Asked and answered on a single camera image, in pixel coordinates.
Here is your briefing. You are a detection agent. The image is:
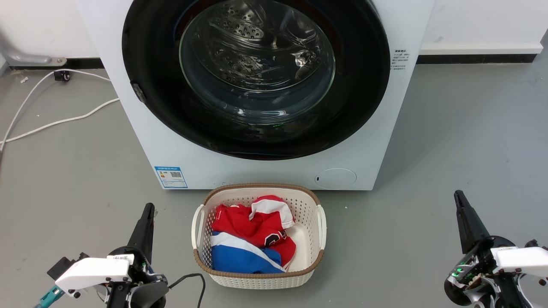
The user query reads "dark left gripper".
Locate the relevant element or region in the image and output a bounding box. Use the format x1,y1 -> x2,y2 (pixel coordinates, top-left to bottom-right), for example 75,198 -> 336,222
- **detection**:
106,203 -> 170,308

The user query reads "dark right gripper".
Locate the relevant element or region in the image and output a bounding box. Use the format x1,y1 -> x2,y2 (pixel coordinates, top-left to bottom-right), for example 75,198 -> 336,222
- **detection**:
444,190 -> 530,308

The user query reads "black round glass washer door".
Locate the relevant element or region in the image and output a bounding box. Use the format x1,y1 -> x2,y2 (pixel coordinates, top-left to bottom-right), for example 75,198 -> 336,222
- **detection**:
122,0 -> 391,161

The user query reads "white front-load washing machine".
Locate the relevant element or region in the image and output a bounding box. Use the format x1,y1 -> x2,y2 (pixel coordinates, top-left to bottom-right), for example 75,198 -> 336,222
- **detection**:
75,0 -> 435,191

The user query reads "blue energy label sticker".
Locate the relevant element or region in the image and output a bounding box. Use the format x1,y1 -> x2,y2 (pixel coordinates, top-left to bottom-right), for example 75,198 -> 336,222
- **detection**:
154,166 -> 188,189

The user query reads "red and white garment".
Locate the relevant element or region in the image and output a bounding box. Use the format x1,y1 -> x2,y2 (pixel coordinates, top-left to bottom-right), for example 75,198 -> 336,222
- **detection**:
212,195 -> 297,268

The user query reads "blue and white garment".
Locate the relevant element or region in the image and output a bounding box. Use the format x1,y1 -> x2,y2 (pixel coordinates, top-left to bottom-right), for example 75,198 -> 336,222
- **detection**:
210,231 -> 286,274

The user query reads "round white filter cover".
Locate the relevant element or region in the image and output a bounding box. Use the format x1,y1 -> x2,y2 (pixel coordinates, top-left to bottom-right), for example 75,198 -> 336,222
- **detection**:
315,168 -> 357,190

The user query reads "cream plastic laundry basket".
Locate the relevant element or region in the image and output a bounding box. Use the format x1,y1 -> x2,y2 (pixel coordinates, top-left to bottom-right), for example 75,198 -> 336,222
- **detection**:
191,183 -> 327,290

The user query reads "small printed text sticker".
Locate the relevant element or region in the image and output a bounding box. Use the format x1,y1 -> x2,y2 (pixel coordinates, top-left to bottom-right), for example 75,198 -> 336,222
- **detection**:
390,49 -> 411,71

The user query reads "white power cable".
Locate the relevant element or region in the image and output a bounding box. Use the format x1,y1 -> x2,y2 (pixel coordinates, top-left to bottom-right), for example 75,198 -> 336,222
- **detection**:
0,68 -> 112,151
0,98 -> 120,144

